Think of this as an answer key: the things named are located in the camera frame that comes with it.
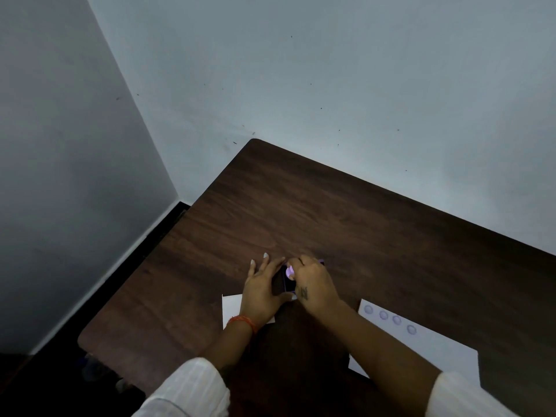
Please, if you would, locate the white right sleeve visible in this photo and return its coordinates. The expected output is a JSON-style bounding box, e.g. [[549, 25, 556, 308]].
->
[[427, 371, 520, 417]]

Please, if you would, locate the person's left hand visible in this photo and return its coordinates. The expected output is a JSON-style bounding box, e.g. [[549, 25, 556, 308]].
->
[[239, 253, 297, 330]]

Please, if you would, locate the person's left forearm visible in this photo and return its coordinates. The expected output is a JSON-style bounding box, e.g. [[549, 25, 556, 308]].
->
[[202, 319, 260, 379]]

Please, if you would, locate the small black purple box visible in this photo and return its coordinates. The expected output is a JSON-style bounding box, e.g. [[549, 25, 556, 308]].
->
[[271, 259, 325, 297]]

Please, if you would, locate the orange thread wristband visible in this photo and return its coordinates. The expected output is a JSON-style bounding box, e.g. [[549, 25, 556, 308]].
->
[[228, 315, 259, 335]]

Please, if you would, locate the white sleeve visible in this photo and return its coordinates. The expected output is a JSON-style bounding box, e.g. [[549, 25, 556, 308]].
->
[[427, 371, 520, 417], [131, 358, 231, 417]]

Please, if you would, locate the white left sleeve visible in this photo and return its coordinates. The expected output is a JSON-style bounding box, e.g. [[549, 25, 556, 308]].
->
[[131, 358, 231, 417]]

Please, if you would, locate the person's right forearm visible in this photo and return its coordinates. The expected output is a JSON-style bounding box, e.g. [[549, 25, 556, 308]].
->
[[306, 301, 444, 414]]

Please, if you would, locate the person's right hand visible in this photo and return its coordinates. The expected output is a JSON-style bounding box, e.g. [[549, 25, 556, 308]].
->
[[287, 255, 342, 317]]

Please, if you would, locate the small blank white paper sheet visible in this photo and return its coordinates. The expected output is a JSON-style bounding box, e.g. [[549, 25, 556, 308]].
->
[[222, 294, 276, 330]]

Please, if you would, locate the large white paper sheet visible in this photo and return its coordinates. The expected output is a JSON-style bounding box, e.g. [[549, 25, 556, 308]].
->
[[348, 299, 481, 388]]

